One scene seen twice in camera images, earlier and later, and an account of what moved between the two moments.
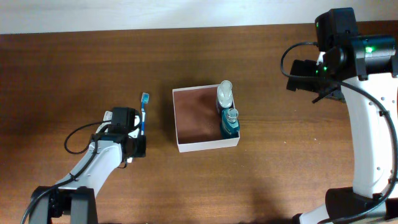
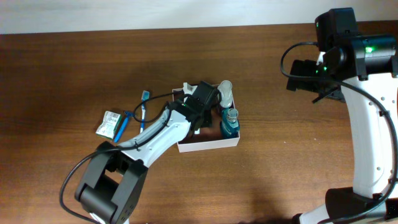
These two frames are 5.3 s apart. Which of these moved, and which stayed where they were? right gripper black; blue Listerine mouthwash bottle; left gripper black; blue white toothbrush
Moved: left gripper black
Stayed: right gripper black; blue Listerine mouthwash bottle; blue white toothbrush
